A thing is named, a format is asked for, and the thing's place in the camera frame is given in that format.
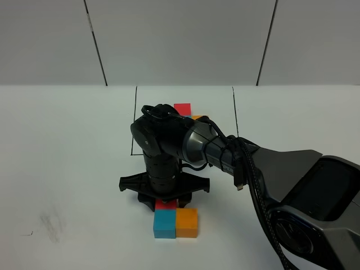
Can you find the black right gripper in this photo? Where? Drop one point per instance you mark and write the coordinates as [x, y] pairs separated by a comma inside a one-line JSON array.
[[164, 180]]

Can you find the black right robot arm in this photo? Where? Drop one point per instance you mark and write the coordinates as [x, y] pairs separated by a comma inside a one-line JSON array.
[[307, 203]]

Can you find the orange template block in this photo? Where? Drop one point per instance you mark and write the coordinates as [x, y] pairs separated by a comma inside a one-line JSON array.
[[199, 117]]

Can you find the red template block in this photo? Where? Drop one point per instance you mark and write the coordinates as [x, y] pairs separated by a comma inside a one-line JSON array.
[[183, 108]]

